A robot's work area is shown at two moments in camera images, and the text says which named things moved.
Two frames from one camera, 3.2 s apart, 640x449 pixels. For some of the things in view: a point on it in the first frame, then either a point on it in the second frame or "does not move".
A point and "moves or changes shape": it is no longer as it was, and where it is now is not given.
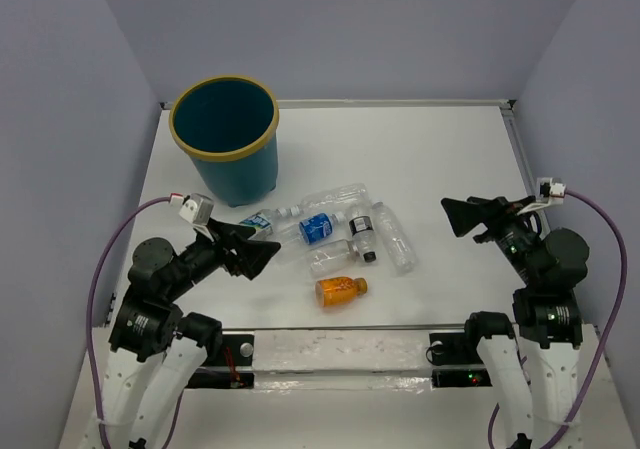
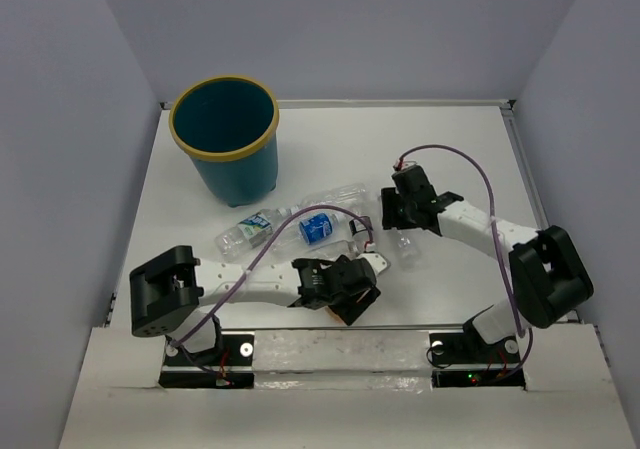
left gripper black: x=250 y=257 to x=349 y=311
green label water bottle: x=263 y=222 does not move
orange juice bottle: x=337 y=291 moves or changes shape
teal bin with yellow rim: x=227 y=125 does not move
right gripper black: x=463 y=214 to x=390 y=198
